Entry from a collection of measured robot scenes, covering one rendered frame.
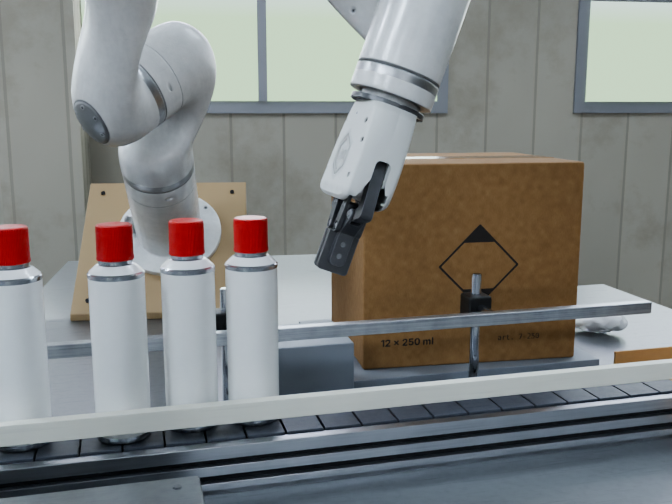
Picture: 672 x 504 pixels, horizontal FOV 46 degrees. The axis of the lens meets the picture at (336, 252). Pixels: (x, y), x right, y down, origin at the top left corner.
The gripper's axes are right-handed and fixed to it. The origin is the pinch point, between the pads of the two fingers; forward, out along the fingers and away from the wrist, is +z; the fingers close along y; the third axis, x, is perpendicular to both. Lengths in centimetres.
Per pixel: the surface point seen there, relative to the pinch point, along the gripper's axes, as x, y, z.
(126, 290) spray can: -18.4, 2.8, 9.0
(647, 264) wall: 218, -234, -21
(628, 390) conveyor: 36.8, 2.4, 4.4
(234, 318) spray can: -7.7, 0.9, 9.1
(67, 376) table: -19.7, -33.6, 30.3
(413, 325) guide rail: 12.3, -3.6, 5.3
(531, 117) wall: 139, -240, -64
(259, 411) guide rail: -3.2, 4.2, 16.4
